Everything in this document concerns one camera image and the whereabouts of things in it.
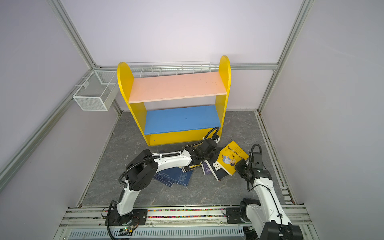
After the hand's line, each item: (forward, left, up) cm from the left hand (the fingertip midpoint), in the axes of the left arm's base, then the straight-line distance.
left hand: (219, 154), depth 88 cm
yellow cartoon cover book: (-1, -7, -2) cm, 7 cm away
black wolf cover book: (-10, +2, -2) cm, 11 cm away
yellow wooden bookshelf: (+18, +26, +7) cm, 33 cm away
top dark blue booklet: (-9, +26, -3) cm, 28 cm away
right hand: (-8, -10, -2) cm, 12 cm away
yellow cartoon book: (-7, +20, -1) cm, 21 cm away
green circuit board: (-34, +50, -9) cm, 61 cm away
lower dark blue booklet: (-12, +30, -5) cm, 33 cm away
